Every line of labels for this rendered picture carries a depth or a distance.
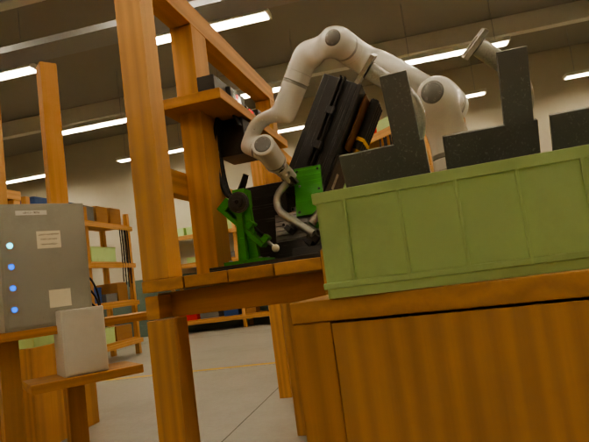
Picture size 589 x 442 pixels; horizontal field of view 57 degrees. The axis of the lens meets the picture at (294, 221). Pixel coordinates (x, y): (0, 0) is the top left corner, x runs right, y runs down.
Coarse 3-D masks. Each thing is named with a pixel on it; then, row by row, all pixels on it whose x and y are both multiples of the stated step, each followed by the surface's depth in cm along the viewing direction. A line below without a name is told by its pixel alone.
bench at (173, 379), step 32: (160, 288) 161; (224, 288) 165; (256, 288) 162; (288, 288) 160; (320, 288) 157; (160, 320) 161; (288, 320) 294; (160, 352) 160; (288, 352) 293; (160, 384) 159; (192, 384) 165; (160, 416) 159; (192, 416) 162
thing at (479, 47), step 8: (480, 32) 88; (472, 40) 91; (480, 40) 87; (472, 48) 88; (480, 48) 88; (488, 48) 88; (496, 48) 88; (464, 56) 89; (480, 56) 89; (488, 56) 88; (488, 64) 90; (496, 64) 89
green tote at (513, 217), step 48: (336, 192) 86; (384, 192) 84; (432, 192) 82; (480, 192) 80; (528, 192) 78; (576, 192) 76; (336, 240) 86; (384, 240) 84; (432, 240) 81; (480, 240) 79; (528, 240) 77; (576, 240) 75; (336, 288) 85; (384, 288) 83
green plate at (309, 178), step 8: (296, 168) 222; (304, 168) 221; (312, 168) 220; (320, 168) 219; (296, 176) 221; (304, 176) 220; (312, 176) 219; (320, 176) 218; (296, 184) 220; (304, 184) 219; (312, 184) 218; (320, 184) 217; (296, 192) 219; (304, 192) 218; (312, 192) 217; (296, 200) 217; (304, 200) 216; (296, 208) 216; (304, 208) 215; (312, 208) 214; (296, 216) 215; (304, 216) 215
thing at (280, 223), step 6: (276, 216) 219; (294, 216) 218; (306, 216) 216; (276, 222) 219; (282, 222) 218; (288, 222) 218; (306, 222) 215; (276, 228) 218; (282, 228) 218; (312, 228) 214; (318, 228) 213; (276, 234) 217; (282, 234) 216; (288, 234) 215; (294, 234) 215; (300, 234) 214; (306, 234) 214; (276, 240) 217; (282, 240) 216; (288, 240) 215
